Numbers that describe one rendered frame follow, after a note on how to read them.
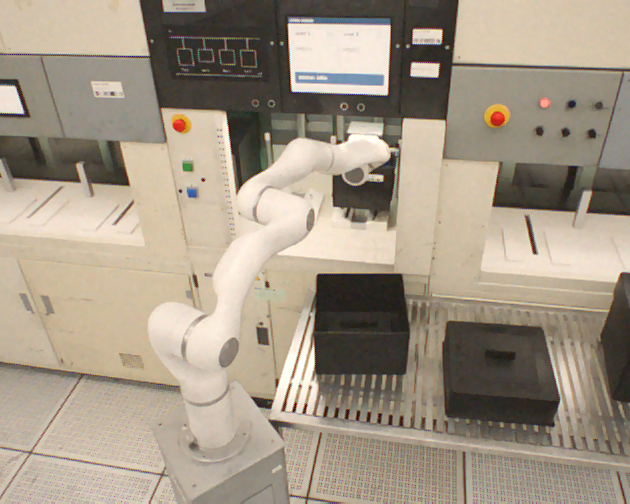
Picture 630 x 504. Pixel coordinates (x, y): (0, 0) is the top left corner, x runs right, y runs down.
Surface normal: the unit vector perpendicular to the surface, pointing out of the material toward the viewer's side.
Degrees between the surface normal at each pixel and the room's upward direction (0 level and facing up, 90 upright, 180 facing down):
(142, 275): 90
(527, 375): 0
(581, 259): 0
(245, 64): 90
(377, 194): 89
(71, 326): 90
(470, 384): 0
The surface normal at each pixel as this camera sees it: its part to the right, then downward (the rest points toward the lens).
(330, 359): -0.04, 0.57
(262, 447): -0.03, -0.82
